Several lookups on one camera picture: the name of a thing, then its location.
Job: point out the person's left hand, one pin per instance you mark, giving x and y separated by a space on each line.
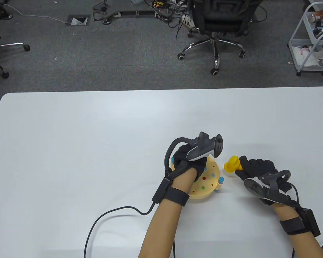
196 166

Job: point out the person's right hand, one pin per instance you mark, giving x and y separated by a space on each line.
261 168

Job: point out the yellow round tap bench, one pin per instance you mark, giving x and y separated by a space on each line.
211 166

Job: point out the grey tracking controller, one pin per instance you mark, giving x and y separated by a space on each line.
254 186
204 149

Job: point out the yellow toy hammer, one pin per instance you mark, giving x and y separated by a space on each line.
232 164

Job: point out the person's right forearm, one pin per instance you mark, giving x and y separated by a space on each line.
304 242

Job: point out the person's left forearm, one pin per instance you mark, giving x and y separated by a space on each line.
164 228

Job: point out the white crumpled cloth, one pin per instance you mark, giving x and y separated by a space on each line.
309 57

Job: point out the black mesh office chair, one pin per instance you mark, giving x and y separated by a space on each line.
220 24

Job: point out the floor outlet box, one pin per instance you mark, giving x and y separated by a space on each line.
78 21

